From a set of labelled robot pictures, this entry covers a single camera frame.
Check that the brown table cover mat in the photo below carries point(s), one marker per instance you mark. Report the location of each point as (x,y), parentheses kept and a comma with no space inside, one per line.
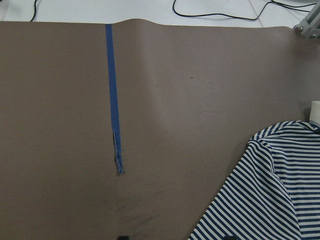
(189,99)

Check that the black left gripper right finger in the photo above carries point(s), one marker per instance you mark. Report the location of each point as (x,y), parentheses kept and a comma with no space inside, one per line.
(228,237)

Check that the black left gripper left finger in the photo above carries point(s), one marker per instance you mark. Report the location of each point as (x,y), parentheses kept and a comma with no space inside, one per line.
(123,237)

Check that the blue white striped polo shirt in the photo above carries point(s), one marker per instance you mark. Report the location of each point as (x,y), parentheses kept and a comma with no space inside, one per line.
(273,193)

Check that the aluminium frame foot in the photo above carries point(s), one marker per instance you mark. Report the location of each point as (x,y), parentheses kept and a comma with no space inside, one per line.
(309,27)

